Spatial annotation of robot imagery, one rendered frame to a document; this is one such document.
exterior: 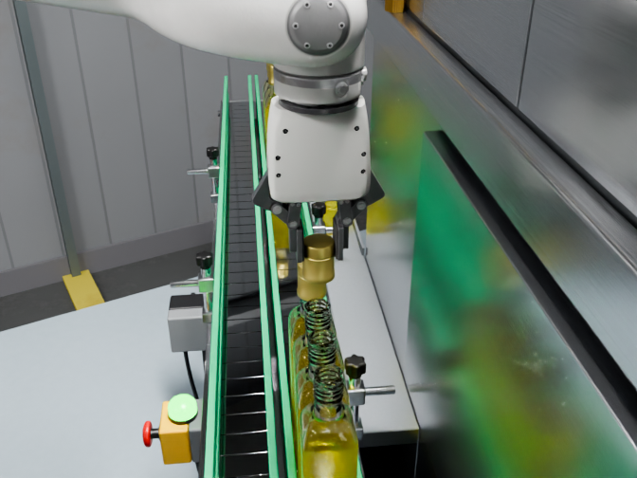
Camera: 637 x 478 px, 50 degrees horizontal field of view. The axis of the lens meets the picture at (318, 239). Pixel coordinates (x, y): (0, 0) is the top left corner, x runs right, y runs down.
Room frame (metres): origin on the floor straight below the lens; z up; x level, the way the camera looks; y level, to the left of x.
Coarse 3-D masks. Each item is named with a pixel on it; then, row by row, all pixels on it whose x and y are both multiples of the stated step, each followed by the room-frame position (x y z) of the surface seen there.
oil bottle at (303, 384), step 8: (304, 368) 0.58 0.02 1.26; (304, 376) 0.57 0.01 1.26; (344, 376) 0.58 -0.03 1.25; (296, 384) 0.57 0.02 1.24; (304, 384) 0.55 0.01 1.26; (312, 384) 0.55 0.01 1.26; (344, 384) 0.56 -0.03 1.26; (296, 392) 0.57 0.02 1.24; (304, 392) 0.55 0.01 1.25; (312, 392) 0.55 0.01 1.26; (344, 392) 0.55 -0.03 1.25; (296, 400) 0.57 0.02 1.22; (304, 400) 0.54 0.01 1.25; (312, 400) 0.54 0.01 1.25; (344, 400) 0.54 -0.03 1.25; (296, 408) 0.57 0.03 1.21; (296, 416) 0.58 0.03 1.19; (296, 424) 0.58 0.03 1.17; (296, 432) 0.59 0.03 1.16
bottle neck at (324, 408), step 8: (320, 368) 0.52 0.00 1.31; (328, 368) 0.52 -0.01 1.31; (336, 368) 0.52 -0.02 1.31; (320, 376) 0.52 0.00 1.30; (328, 376) 0.52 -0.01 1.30; (336, 376) 0.52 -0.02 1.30; (320, 384) 0.50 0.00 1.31; (328, 384) 0.50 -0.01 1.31; (336, 384) 0.50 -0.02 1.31; (320, 392) 0.50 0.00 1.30; (328, 392) 0.50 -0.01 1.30; (336, 392) 0.50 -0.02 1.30; (320, 400) 0.50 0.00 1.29; (328, 400) 0.50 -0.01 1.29; (336, 400) 0.50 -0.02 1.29; (320, 408) 0.50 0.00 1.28; (328, 408) 0.50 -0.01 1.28; (336, 408) 0.50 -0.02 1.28; (320, 416) 0.50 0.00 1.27; (328, 416) 0.50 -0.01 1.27; (336, 416) 0.50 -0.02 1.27
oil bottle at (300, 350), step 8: (304, 336) 0.64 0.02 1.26; (296, 344) 0.63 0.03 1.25; (304, 344) 0.62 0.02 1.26; (296, 352) 0.62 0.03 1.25; (304, 352) 0.61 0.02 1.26; (296, 360) 0.61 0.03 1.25; (304, 360) 0.60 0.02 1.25; (336, 360) 0.60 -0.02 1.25; (296, 368) 0.60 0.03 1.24; (296, 376) 0.60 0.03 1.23; (296, 440) 0.61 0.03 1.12; (296, 448) 0.62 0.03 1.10; (296, 456) 0.62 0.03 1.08; (296, 464) 0.62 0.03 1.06
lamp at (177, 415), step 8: (176, 400) 0.78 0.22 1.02; (184, 400) 0.78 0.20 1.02; (192, 400) 0.79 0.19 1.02; (168, 408) 0.78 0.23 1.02; (176, 408) 0.77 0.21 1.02; (184, 408) 0.77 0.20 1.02; (192, 408) 0.77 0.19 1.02; (176, 416) 0.76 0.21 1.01; (184, 416) 0.76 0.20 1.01; (192, 416) 0.77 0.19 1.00; (176, 424) 0.76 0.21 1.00; (184, 424) 0.76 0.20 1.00
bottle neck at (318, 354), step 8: (312, 336) 0.57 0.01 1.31; (320, 336) 0.58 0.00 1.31; (328, 336) 0.57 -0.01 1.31; (312, 344) 0.56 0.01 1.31; (320, 344) 0.55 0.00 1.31; (328, 344) 0.56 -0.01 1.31; (336, 344) 0.57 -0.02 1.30; (312, 352) 0.56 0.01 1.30; (320, 352) 0.55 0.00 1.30; (328, 352) 0.56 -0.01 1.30; (336, 352) 0.57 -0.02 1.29; (312, 360) 0.56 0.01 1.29; (320, 360) 0.55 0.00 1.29; (328, 360) 0.56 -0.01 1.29; (312, 368) 0.56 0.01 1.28; (312, 376) 0.56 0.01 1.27
